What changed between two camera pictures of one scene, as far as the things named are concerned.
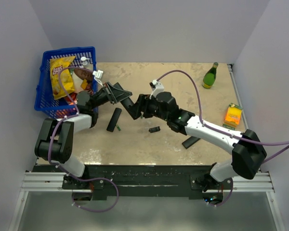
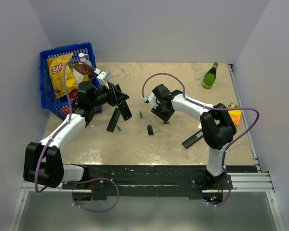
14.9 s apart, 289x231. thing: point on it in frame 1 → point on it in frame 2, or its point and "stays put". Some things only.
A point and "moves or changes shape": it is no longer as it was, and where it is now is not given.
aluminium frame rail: [57, 181] stays put
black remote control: [130, 107] → [124, 111]
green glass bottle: [209, 77] stays put
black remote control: [113, 120] stays put
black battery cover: [156, 129] moves or changes shape
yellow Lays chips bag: [67, 76] stays put
